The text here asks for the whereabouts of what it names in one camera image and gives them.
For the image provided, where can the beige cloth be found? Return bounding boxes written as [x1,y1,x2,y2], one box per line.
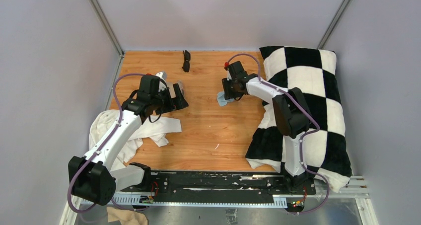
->
[107,207,148,225]

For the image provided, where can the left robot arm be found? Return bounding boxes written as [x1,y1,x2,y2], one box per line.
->
[67,72,189,207]

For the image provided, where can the blue cleaning cloth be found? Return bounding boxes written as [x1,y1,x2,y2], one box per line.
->
[217,91,235,107]

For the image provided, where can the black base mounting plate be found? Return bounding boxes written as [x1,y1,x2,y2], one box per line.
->
[123,170,316,206]

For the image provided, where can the aluminium frame rail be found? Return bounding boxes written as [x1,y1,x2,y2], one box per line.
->
[70,175,370,208]

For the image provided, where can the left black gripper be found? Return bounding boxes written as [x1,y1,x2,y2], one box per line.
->
[151,83,188,115]

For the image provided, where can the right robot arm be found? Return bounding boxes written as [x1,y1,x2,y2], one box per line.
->
[222,61,320,194]

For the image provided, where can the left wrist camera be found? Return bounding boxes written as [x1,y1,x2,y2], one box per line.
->
[155,71,168,92]

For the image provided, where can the black white checkered pillow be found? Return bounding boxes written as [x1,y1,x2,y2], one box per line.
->
[245,46,352,193]

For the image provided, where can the white crumpled cloth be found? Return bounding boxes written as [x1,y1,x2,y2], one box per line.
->
[89,110,182,170]

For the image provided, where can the black sunglasses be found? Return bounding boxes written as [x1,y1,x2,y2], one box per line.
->
[182,50,191,73]

